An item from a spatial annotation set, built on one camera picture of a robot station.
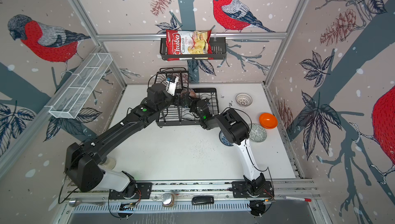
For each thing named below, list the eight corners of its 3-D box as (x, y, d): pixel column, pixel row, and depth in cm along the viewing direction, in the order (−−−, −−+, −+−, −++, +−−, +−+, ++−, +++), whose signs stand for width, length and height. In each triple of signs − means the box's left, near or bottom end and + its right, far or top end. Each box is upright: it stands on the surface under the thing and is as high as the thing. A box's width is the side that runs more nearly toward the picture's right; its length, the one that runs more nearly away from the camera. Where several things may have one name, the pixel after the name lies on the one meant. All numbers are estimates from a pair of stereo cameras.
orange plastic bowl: (260, 132, 97) (263, 127, 92) (256, 115, 105) (258, 111, 101) (276, 132, 97) (280, 127, 92) (270, 115, 105) (274, 111, 101)
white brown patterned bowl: (236, 106, 109) (237, 102, 105) (234, 97, 114) (236, 93, 110) (251, 106, 109) (252, 102, 105) (248, 97, 114) (250, 93, 110)
